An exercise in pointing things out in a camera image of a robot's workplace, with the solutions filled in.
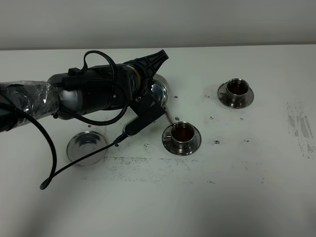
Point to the near stainless steel saucer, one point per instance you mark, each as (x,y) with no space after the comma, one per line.
(188,149)

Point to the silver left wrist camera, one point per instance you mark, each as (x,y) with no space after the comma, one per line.
(147,110)

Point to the far stainless steel saucer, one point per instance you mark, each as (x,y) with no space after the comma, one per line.
(245,102)

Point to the stainless steel teapot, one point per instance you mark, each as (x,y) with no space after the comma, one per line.
(160,91)

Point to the near stainless steel teacup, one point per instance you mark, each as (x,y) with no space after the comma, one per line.
(178,134)

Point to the steel teapot saucer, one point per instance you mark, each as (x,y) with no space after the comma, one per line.
(84,143)

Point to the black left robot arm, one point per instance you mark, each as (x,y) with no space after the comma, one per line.
(66,96)

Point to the stainless steel teacup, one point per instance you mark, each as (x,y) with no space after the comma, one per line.
(178,134)
(234,89)

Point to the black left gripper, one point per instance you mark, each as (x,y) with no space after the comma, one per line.
(135,76)

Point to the far stainless steel teacup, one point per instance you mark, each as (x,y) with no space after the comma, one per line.
(234,89)

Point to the stainless steel saucer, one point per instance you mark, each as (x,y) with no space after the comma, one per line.
(188,149)
(245,102)

